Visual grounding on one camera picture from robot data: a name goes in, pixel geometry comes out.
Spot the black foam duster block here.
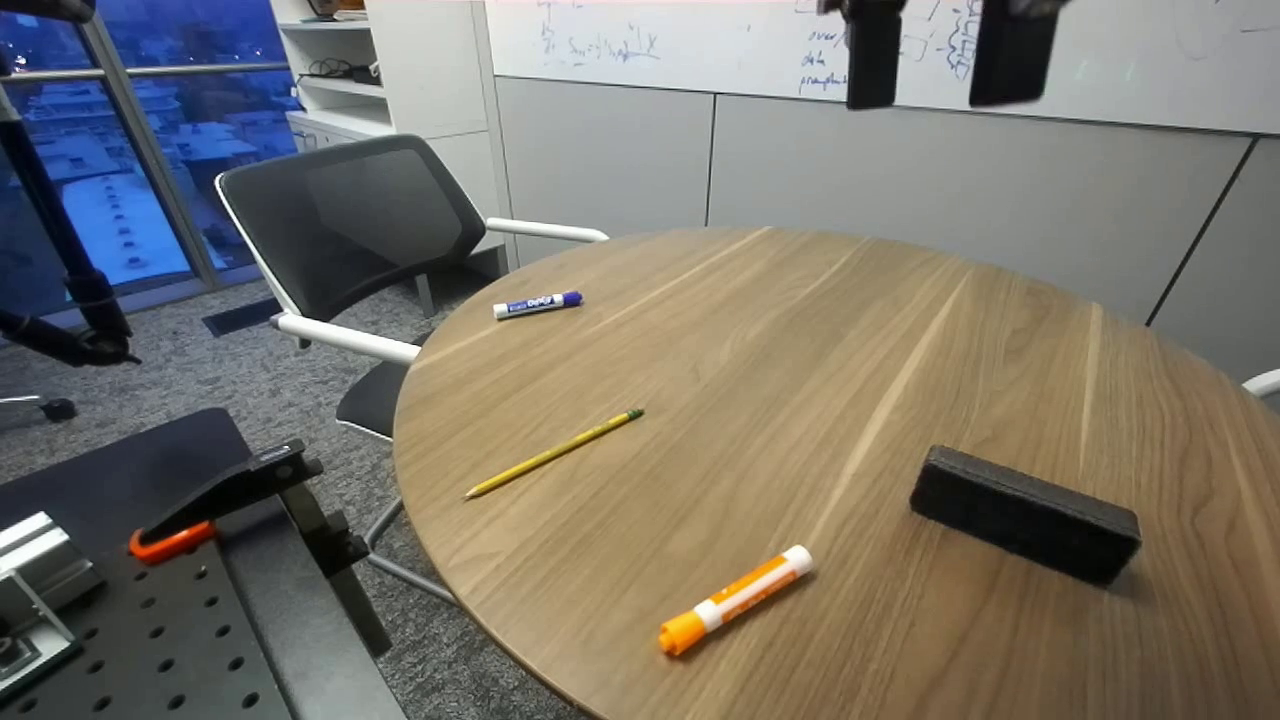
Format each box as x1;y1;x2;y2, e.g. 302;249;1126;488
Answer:
908;444;1144;590

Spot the yellow pencil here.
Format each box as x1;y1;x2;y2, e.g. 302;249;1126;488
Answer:
458;404;649;505

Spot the whiteboard with writing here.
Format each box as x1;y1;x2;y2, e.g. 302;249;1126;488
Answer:
479;0;1280;140

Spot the blue and white marker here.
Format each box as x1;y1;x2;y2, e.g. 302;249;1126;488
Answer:
489;288;586;323

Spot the white shelf cabinet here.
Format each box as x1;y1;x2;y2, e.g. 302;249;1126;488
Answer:
266;0;511;253

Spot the orange and white marker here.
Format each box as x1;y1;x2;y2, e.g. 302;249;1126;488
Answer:
652;541;818;662

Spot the dark floor plate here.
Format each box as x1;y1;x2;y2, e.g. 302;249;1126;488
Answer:
198;292;285;341

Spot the black tripod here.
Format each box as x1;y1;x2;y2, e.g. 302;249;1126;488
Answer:
0;85;142;372

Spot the black caster foot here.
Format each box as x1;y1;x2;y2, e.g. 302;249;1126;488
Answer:
0;389;80;431

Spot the silver aluminium extrusion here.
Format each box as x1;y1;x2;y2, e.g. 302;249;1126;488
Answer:
0;507;106;702

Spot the black mesh chair white frame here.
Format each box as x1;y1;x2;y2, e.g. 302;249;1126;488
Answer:
212;131;610;612

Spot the window with grey frame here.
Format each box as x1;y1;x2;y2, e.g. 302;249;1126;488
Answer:
0;0;313;320

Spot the black clamp with orange handle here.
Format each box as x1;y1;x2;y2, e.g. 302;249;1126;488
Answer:
125;438;399;659

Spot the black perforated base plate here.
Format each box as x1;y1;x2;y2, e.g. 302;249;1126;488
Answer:
0;404;412;720

